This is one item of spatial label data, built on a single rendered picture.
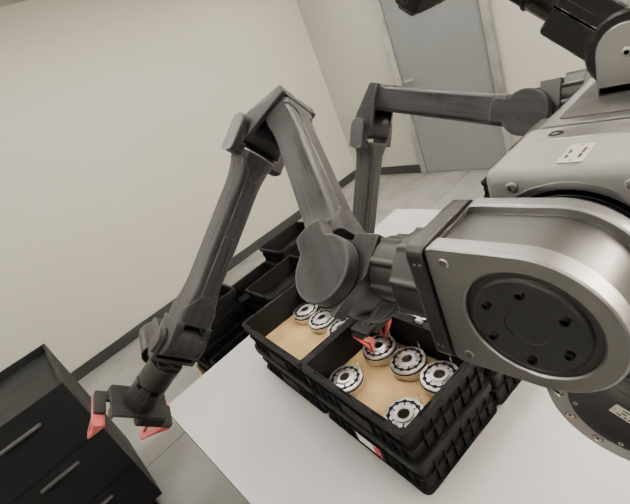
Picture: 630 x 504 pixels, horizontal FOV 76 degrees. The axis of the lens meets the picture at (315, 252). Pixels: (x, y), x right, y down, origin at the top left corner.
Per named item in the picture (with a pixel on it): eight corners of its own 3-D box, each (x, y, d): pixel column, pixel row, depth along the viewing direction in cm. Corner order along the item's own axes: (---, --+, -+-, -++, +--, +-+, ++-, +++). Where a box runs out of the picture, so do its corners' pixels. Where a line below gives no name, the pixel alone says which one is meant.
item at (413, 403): (434, 414, 94) (434, 412, 94) (403, 443, 91) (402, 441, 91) (405, 392, 103) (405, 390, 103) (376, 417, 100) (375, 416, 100)
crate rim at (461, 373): (486, 354, 97) (484, 346, 96) (406, 445, 85) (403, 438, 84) (372, 309, 129) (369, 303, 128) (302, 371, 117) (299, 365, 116)
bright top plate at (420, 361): (433, 355, 110) (433, 353, 110) (410, 380, 106) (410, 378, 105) (405, 343, 118) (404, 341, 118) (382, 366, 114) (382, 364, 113)
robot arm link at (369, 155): (366, 118, 93) (396, 119, 100) (348, 117, 98) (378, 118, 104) (351, 289, 107) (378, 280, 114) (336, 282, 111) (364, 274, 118)
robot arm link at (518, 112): (354, 76, 94) (383, 80, 101) (347, 137, 99) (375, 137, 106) (556, 88, 63) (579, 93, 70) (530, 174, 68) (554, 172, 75)
